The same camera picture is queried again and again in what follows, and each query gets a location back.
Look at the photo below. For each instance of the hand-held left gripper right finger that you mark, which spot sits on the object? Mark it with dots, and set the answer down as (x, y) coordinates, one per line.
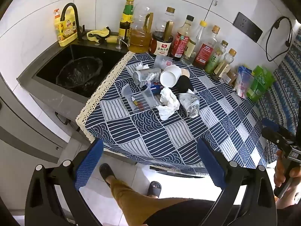
(211, 162)

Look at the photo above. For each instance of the small pale label bottle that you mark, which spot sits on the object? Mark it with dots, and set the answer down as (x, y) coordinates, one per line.
(224, 64)

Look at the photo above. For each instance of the yellow cleaning cloth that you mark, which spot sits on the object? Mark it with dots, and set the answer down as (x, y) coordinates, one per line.
(96, 33)

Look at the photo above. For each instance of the grey kitchen cabinet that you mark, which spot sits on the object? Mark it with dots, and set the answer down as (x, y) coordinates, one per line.
(28, 122)

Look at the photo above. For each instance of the person's right hand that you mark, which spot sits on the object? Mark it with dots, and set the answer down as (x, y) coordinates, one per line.
(279, 169)

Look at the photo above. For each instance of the blue cardboard box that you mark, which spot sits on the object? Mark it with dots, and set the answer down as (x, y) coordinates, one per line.
(155, 88)

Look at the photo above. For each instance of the black slipper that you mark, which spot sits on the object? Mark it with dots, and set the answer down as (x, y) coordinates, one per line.
(106, 170)
(154, 188)

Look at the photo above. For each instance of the metal sink soap dispenser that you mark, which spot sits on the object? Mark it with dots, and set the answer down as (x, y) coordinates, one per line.
(120, 42)

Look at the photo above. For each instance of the yellow dish soap bottle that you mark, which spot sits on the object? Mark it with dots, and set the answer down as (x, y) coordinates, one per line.
(67, 31)

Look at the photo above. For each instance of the clear plastic measuring cup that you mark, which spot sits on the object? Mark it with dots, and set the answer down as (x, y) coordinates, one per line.
(138, 98)

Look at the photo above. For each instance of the small white tissue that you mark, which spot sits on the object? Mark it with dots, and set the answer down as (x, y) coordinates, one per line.
(141, 66)

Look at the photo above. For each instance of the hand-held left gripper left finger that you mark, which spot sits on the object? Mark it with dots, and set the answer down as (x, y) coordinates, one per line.
(90, 160)

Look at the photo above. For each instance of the dark sauce bottle yellow cap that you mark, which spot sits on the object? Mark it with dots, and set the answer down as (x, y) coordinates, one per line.
(124, 18)

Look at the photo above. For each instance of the brown paper cup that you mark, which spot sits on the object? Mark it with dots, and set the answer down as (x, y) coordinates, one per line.
(185, 72)

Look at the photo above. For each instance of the green packet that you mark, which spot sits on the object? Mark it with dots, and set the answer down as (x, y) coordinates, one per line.
(259, 82)

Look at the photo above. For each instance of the black trash bag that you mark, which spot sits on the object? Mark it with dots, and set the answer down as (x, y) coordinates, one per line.
(78, 74)

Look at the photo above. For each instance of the blue patterned cloth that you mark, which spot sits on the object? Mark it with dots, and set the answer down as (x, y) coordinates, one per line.
(279, 94)

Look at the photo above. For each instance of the red label bottle black cap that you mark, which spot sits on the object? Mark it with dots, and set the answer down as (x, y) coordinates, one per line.
(180, 43)

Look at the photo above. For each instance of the dark kitchen sink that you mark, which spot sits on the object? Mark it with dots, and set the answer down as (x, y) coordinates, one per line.
(78, 49)

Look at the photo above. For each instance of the black kitchen faucet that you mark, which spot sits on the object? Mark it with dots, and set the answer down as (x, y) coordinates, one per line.
(70, 6)

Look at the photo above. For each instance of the clear bottle yellow cap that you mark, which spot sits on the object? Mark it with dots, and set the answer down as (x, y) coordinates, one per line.
(191, 47)

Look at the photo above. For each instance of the person's black shirt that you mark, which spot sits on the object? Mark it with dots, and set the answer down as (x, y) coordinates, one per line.
(183, 211)

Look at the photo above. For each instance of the black cloth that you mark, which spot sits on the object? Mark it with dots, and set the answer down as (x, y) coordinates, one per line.
(183, 84)

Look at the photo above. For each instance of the black wall socket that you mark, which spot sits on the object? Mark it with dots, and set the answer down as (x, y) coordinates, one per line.
(248, 27)

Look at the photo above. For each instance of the small brown spice jar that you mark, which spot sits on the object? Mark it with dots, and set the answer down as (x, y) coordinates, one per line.
(231, 76)

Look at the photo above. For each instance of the yellow sponge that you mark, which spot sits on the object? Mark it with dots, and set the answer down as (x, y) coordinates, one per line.
(112, 39)

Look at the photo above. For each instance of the red label bottle gold cap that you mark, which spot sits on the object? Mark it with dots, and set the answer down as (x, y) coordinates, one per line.
(203, 53)

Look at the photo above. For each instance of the large cooking oil bottle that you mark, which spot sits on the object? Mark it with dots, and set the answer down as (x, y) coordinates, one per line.
(140, 37)

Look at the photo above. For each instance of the white and blue bag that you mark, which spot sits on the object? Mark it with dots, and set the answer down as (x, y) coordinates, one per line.
(243, 82)

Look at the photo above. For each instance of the person's right forearm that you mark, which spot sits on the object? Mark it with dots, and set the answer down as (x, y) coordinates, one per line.
(290, 201)

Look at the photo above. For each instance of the green label bottle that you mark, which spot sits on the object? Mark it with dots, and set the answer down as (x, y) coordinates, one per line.
(212, 62)

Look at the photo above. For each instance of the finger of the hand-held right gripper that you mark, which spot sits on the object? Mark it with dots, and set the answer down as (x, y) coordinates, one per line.
(271, 133)

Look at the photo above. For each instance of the white paper cup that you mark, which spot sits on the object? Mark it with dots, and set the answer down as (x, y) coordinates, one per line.
(168, 77)

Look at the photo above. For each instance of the blue checked tablecloth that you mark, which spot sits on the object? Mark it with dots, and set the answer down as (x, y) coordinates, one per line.
(164, 141)

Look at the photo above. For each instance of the person's leg in brown pants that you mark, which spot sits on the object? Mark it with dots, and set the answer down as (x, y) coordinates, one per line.
(131, 202)

